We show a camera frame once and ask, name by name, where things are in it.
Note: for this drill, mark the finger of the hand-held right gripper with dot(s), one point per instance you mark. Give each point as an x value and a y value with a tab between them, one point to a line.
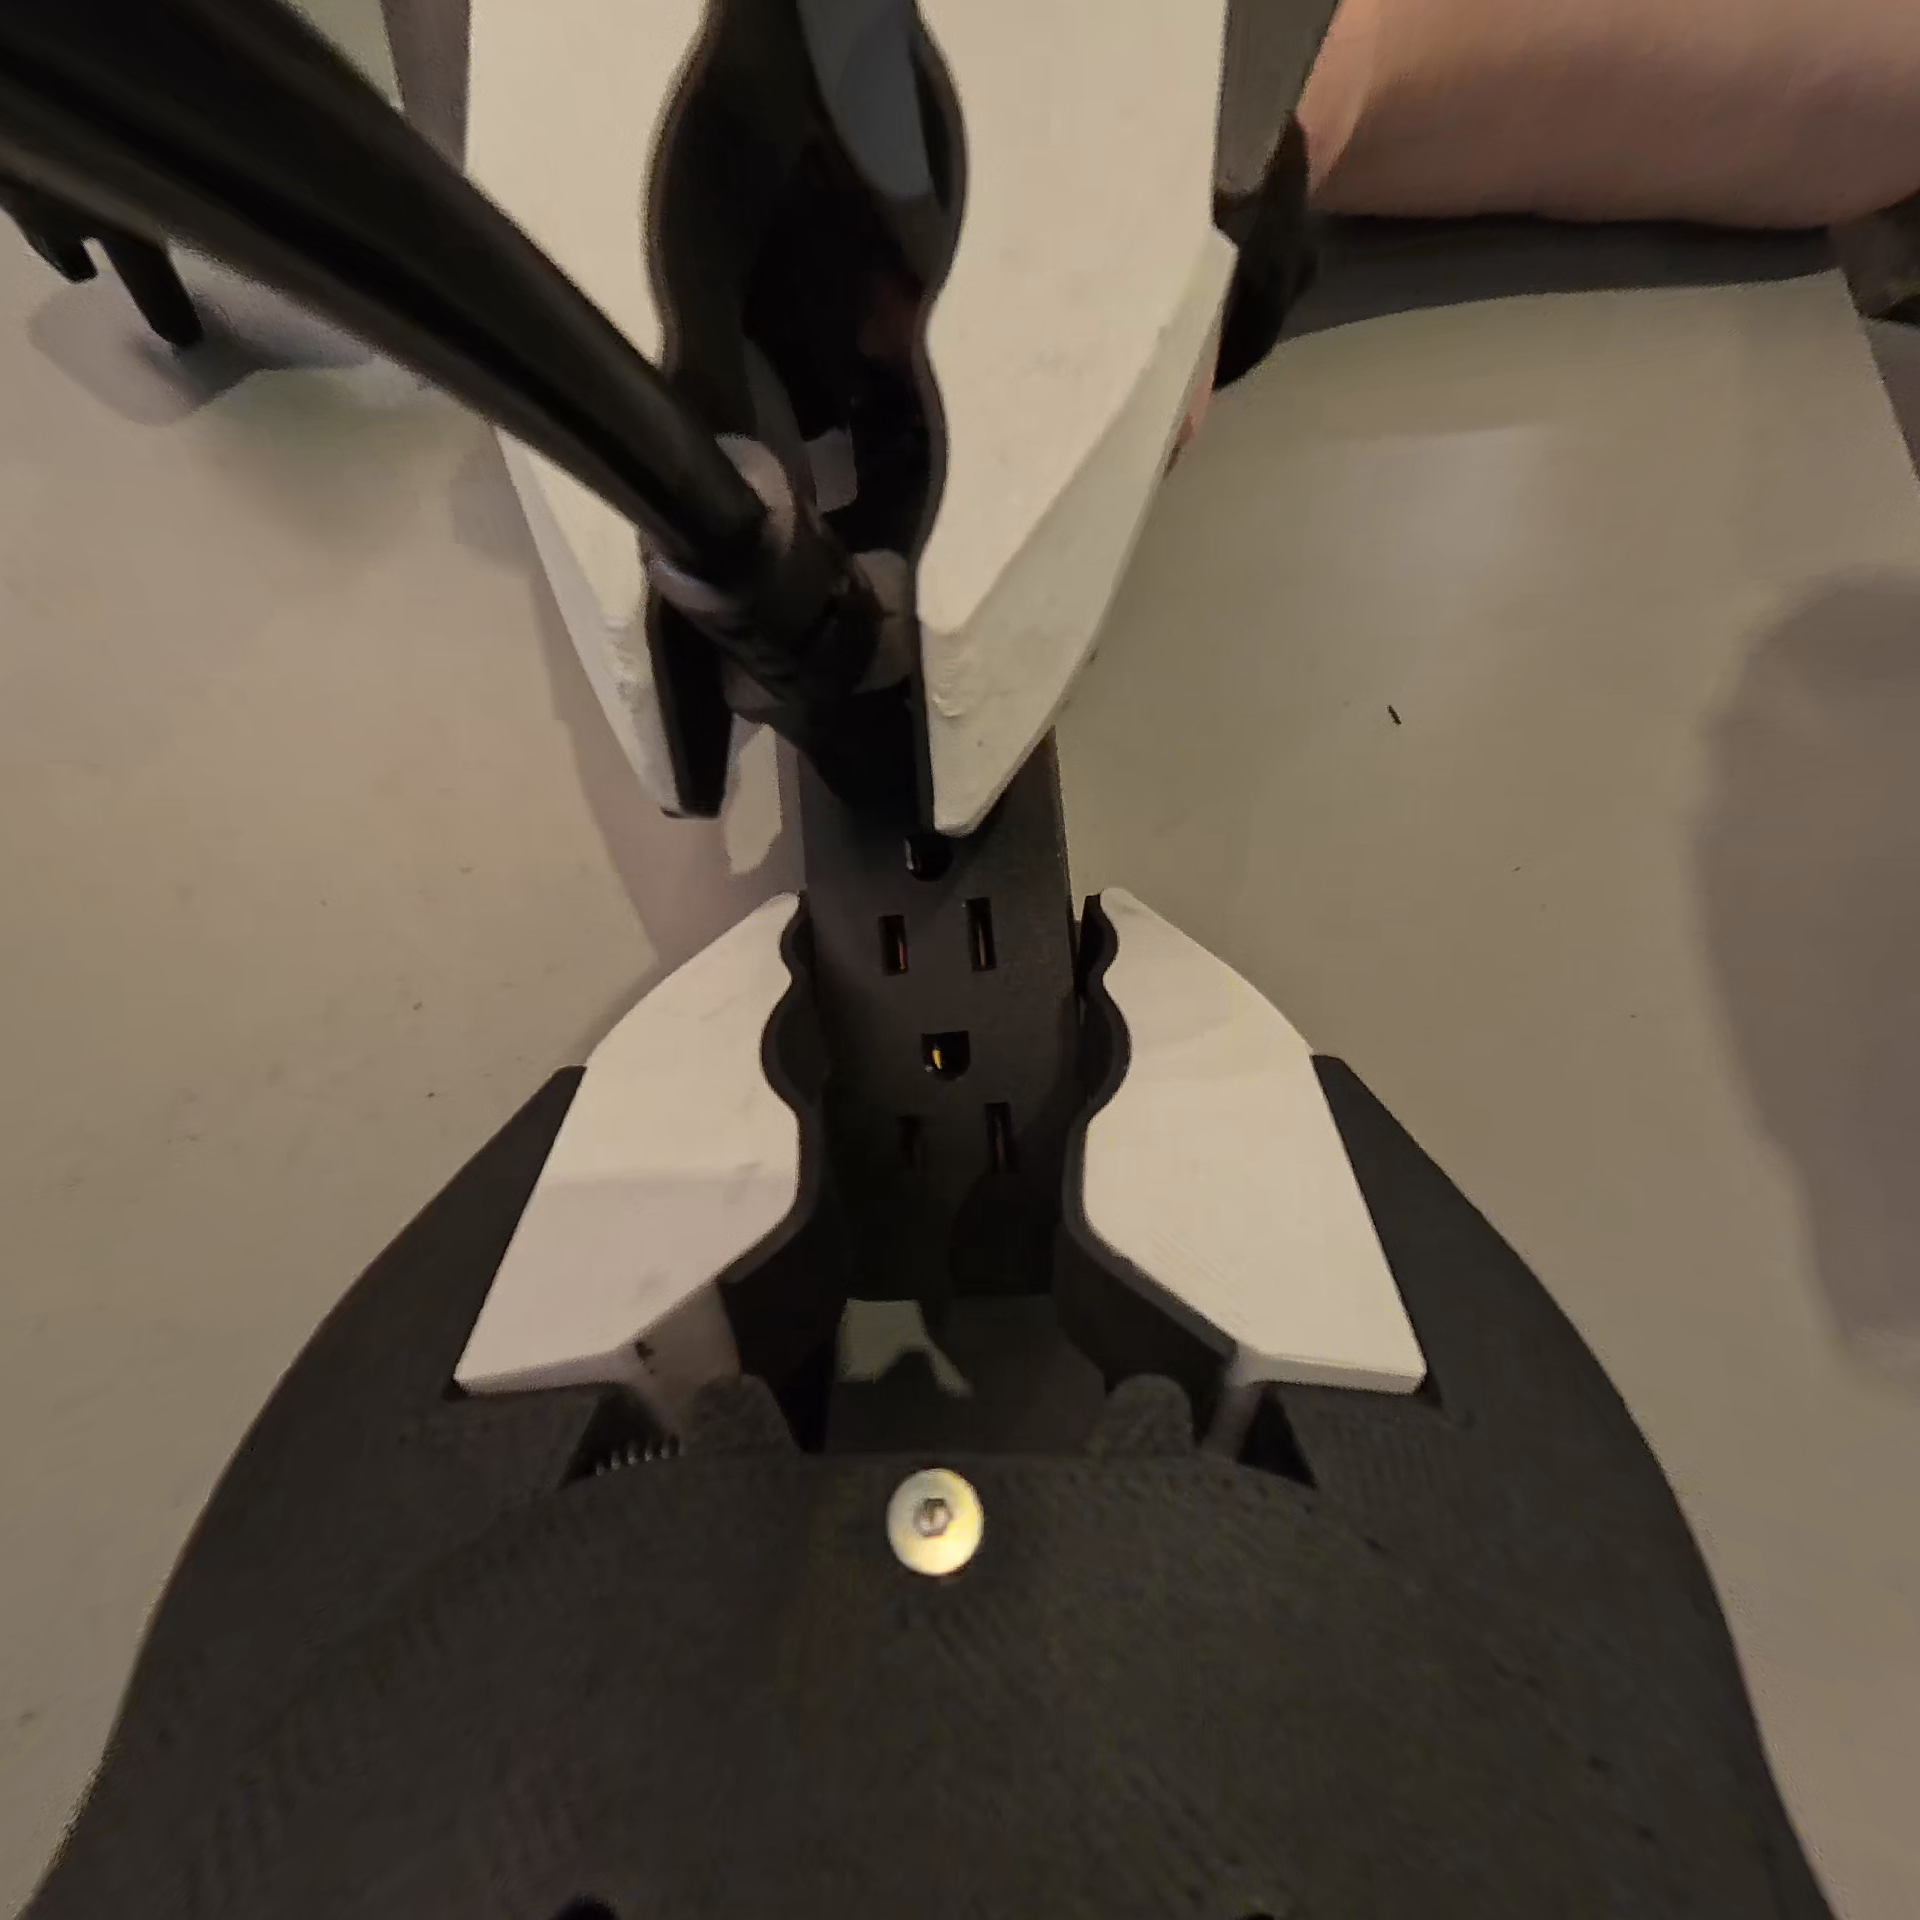
1080	375
585	76

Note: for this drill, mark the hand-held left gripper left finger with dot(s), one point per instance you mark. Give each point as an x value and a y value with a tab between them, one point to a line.
660	1184

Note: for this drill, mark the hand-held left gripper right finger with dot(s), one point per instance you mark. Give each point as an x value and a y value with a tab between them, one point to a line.
1243	1201

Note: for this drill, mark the black power strip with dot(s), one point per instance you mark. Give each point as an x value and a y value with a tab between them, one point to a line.
1036	1019

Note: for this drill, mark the person's right forearm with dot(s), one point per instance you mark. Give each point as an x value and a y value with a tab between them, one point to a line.
1574	106

